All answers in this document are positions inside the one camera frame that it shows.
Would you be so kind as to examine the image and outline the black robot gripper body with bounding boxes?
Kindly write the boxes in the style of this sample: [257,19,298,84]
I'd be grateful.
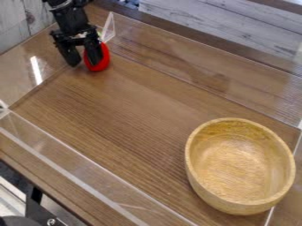
[49,25,100,46]

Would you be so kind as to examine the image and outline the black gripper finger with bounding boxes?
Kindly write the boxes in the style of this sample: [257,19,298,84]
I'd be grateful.
[84,38,103,66]
[55,42,82,67]

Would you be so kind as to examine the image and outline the red plush strawberry toy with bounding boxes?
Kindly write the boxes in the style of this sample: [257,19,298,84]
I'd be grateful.
[84,42,110,72]

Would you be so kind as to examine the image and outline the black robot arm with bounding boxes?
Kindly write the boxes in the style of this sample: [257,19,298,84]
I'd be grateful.
[43,0,104,66]

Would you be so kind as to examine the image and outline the oval wooden bowl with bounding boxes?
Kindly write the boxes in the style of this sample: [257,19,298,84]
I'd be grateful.
[184,117,297,215]

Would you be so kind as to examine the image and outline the clear acrylic front wall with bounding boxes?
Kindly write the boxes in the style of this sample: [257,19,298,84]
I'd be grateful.
[0,102,191,226]

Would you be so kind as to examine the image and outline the black table leg frame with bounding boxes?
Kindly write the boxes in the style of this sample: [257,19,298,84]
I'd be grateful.
[25,187,68,226]

